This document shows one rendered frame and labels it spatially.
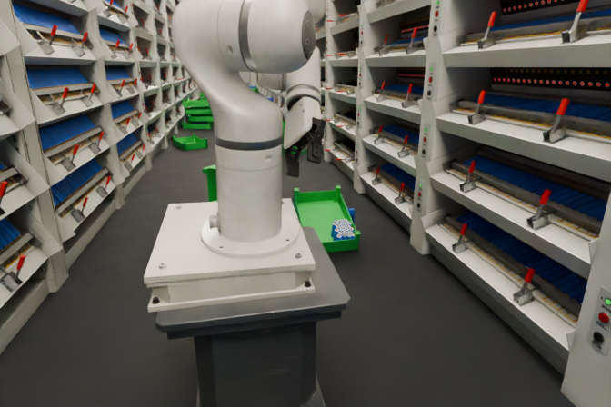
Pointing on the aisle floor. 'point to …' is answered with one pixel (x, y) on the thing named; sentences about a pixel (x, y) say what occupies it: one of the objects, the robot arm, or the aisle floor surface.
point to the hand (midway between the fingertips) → (303, 165)
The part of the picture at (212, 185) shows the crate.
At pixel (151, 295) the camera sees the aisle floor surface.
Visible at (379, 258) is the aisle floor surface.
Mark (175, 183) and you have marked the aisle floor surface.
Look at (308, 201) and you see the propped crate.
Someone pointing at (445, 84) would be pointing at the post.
